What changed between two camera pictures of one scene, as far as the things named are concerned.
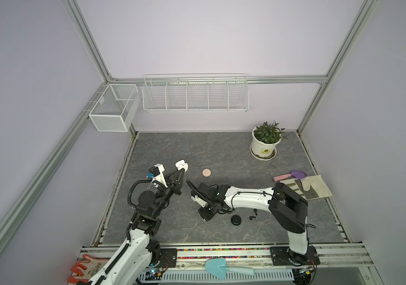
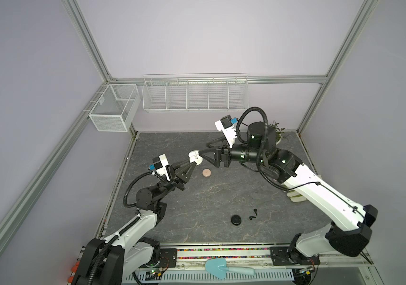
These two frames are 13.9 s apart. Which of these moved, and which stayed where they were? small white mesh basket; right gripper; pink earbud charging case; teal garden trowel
Moved: right gripper
Stayed: teal garden trowel; small white mesh basket; pink earbud charging case
